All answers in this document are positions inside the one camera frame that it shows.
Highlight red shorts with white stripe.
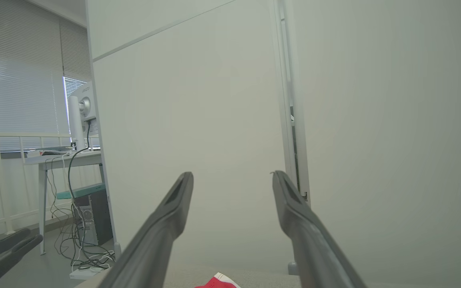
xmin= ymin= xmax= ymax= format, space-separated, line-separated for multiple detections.
xmin=194 ymin=273 xmax=242 ymax=288

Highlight white desk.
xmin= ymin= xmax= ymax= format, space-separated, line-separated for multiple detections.
xmin=24 ymin=150 xmax=104 ymax=255

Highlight white computer monitor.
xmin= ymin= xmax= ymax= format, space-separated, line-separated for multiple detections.
xmin=68 ymin=82 xmax=97 ymax=152

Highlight white power strip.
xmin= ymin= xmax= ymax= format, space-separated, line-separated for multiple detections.
xmin=69 ymin=266 xmax=104 ymax=280

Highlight dark computer tower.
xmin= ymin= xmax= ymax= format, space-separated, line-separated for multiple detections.
xmin=72 ymin=191 xmax=114 ymax=246

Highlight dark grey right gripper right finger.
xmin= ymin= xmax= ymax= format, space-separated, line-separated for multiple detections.
xmin=272 ymin=170 xmax=369 ymax=288

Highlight black monitor cable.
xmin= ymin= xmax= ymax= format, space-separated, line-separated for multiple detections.
xmin=68 ymin=120 xmax=92 ymax=264

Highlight grey partition post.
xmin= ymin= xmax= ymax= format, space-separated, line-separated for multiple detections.
xmin=270 ymin=0 xmax=311 ymax=202

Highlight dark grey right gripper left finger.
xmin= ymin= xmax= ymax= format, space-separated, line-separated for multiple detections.
xmin=98 ymin=172 xmax=194 ymax=288

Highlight white window blinds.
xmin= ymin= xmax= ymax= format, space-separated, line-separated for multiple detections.
xmin=0 ymin=0 xmax=92 ymax=152

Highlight teal flat panel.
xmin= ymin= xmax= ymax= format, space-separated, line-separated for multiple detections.
xmin=56 ymin=183 xmax=106 ymax=200

